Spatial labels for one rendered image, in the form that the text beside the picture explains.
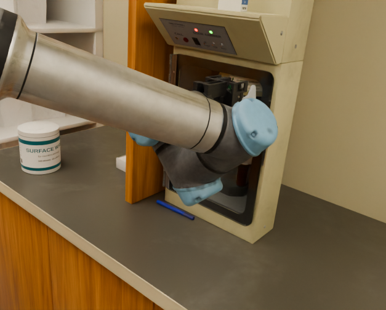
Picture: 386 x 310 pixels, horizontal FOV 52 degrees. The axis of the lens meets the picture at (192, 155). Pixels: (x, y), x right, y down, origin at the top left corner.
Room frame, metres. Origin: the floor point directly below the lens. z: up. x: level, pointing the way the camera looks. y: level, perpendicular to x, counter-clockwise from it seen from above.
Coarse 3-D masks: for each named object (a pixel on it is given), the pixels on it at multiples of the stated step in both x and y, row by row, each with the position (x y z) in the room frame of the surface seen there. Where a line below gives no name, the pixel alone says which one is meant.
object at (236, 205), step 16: (192, 64) 1.02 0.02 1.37; (208, 64) 0.98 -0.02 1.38; (224, 64) 0.95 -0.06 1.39; (176, 80) 1.05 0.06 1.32; (192, 80) 1.01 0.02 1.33; (240, 80) 0.92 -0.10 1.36; (256, 80) 0.90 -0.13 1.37; (272, 80) 0.87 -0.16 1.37; (256, 96) 0.89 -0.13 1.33; (256, 160) 0.88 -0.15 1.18; (224, 176) 0.93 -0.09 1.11; (240, 176) 0.90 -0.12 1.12; (256, 176) 0.87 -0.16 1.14; (176, 192) 1.03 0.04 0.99; (224, 192) 0.93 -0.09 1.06; (240, 192) 0.90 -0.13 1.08; (256, 192) 0.87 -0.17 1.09; (208, 208) 0.96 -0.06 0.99; (224, 208) 0.92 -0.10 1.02; (240, 208) 0.89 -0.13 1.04; (240, 224) 0.89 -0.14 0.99
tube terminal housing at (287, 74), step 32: (192, 0) 1.04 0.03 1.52; (256, 0) 0.93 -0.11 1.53; (288, 0) 0.88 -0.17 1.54; (288, 32) 0.88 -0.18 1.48; (256, 64) 0.92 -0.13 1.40; (288, 64) 0.90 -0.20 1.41; (288, 96) 0.93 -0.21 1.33; (288, 128) 0.95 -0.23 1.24; (224, 224) 0.94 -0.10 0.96; (256, 224) 0.88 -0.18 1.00
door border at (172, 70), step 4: (172, 56) 1.06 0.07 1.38; (176, 56) 1.05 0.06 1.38; (172, 60) 1.06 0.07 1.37; (176, 60) 1.05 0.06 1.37; (172, 64) 1.06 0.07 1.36; (176, 64) 1.05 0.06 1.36; (172, 68) 1.06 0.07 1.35; (176, 68) 1.05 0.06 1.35; (172, 72) 1.06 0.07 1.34; (172, 76) 1.06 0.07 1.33; (172, 80) 1.06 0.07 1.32; (172, 84) 1.06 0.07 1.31; (164, 172) 1.06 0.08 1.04; (164, 176) 1.06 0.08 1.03; (168, 180) 1.05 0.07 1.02; (164, 184) 1.06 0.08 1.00; (168, 184) 1.05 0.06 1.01; (168, 188) 1.05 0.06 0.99
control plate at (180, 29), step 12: (168, 24) 0.98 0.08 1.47; (180, 24) 0.95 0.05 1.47; (192, 24) 0.92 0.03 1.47; (204, 24) 0.90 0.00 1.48; (180, 36) 0.99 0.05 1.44; (192, 36) 0.96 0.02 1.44; (204, 36) 0.93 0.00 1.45; (216, 36) 0.90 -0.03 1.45; (228, 36) 0.88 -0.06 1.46; (204, 48) 0.96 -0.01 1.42; (216, 48) 0.94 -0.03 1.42; (228, 48) 0.91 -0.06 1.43
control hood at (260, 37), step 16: (160, 16) 0.97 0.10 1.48; (176, 16) 0.94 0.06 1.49; (192, 16) 0.90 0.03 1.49; (208, 16) 0.87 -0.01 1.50; (224, 16) 0.84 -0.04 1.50; (240, 16) 0.82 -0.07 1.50; (256, 16) 0.79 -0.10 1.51; (272, 16) 0.83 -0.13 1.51; (160, 32) 1.03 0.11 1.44; (240, 32) 0.85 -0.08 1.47; (256, 32) 0.82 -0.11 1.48; (272, 32) 0.83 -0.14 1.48; (192, 48) 1.00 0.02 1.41; (240, 48) 0.89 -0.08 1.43; (256, 48) 0.86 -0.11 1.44; (272, 48) 0.84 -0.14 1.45
